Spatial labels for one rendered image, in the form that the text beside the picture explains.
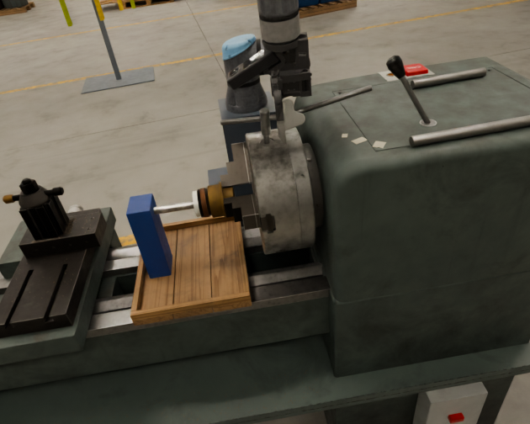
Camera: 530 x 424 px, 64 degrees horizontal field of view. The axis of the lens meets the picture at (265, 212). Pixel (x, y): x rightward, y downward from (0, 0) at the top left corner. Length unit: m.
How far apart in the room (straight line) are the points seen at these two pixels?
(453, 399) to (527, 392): 0.67
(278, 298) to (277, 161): 0.36
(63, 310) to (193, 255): 0.37
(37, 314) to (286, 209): 0.63
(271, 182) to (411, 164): 0.30
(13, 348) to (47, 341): 0.08
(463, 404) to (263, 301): 0.73
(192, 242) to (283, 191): 0.44
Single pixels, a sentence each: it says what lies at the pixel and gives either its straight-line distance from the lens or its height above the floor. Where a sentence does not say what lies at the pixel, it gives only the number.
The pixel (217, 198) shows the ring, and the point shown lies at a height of 1.11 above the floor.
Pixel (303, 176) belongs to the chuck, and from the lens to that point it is 0.97.
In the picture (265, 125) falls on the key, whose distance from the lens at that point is 0.97.
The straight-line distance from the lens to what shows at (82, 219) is 1.30.
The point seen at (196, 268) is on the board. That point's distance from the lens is 1.21.
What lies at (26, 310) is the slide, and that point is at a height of 0.97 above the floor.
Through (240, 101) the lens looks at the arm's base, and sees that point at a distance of 1.51.
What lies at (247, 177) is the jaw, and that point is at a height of 1.13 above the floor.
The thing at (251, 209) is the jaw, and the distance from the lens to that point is 0.99.
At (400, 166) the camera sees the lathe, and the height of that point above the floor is 1.24.
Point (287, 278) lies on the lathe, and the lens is 1.17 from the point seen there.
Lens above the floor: 1.69
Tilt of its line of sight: 36 degrees down
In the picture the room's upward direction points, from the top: 7 degrees counter-clockwise
